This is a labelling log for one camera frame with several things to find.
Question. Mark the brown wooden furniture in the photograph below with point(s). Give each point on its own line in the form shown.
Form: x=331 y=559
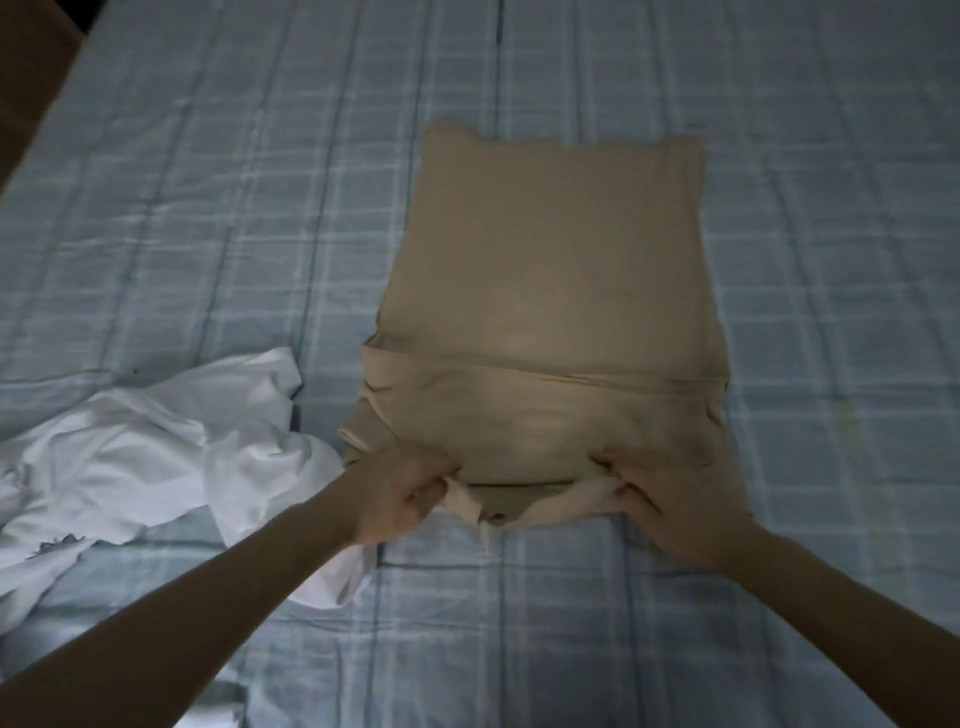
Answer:
x=30 y=67

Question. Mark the person's left hand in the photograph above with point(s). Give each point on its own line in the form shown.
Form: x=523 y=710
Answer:
x=382 y=497

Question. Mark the person's right thumb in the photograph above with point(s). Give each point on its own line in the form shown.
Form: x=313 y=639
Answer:
x=615 y=465

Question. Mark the person's right forearm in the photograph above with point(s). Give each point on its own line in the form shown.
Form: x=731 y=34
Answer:
x=855 y=637

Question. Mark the person's left thumb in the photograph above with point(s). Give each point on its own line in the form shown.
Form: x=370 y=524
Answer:
x=435 y=465

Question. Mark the person's left forearm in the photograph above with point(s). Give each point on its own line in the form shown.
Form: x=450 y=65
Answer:
x=169 y=622

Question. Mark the white crumpled shirt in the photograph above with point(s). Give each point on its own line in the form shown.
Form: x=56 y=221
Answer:
x=161 y=465

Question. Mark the person's right hand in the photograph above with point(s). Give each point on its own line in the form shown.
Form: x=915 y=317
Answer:
x=686 y=510

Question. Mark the blue plaid bed sheet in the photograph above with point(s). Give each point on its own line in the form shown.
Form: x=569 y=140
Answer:
x=787 y=225

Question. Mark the beige shirt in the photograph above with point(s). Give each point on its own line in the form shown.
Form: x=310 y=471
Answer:
x=551 y=315

